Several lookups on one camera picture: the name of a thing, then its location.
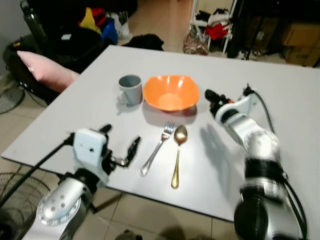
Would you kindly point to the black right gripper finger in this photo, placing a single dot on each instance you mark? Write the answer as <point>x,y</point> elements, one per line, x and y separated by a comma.
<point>212,94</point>

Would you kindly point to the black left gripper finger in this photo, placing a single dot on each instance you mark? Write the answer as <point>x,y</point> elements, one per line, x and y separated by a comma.
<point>134,150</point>
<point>105,128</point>

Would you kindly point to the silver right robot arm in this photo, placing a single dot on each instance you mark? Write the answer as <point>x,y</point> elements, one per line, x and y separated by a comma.
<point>257,165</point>

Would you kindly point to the silver fork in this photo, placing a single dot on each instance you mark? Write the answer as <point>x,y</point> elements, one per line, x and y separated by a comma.
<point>156,150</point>

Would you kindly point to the black table leg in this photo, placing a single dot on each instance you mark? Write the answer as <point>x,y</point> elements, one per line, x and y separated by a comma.
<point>107,201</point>

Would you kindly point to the orange bowl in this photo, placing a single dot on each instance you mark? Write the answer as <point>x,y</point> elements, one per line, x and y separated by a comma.
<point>171,93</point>

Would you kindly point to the grey ceramic mug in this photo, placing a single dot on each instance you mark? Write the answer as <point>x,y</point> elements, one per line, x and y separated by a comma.
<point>131,90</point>

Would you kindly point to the gold spoon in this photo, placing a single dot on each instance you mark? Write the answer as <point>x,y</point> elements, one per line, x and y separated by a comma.
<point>180,135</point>

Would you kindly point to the patterned brown bag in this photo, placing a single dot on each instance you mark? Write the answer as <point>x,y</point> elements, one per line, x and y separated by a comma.
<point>195,42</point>

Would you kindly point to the red cloth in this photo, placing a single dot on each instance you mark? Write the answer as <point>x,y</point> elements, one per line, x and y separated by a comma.
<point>217,31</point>

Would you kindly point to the white clothes rack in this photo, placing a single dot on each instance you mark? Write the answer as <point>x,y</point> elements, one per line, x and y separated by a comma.
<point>227,30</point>

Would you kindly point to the pink pillow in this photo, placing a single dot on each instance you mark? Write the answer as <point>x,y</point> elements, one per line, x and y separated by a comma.
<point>47,71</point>

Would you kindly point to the black floor bag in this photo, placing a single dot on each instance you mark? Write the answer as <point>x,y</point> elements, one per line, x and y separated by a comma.
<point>144,42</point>

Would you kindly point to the black chair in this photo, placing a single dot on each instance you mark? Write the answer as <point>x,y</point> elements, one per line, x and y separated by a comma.
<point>70,50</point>

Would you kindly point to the blue bag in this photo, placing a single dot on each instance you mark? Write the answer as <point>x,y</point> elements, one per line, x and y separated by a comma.
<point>110,32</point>

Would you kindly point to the grey floor fan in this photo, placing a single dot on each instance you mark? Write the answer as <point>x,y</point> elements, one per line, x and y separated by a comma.
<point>10,100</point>

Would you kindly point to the brown cardboard box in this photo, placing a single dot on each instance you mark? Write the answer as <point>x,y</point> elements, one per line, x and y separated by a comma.
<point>301,45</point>

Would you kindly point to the yellow cloth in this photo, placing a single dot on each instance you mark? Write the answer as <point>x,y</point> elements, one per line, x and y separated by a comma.
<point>90,22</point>

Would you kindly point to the black bottle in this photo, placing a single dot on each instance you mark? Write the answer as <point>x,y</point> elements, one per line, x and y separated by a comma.
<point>32,22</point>

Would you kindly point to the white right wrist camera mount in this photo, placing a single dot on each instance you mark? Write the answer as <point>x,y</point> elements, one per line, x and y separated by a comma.
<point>240,107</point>

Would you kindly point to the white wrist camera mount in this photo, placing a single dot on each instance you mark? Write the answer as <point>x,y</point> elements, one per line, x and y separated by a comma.
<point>89,150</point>
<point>240,107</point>

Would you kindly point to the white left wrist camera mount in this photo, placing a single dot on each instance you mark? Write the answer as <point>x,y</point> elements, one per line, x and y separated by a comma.
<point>89,150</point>

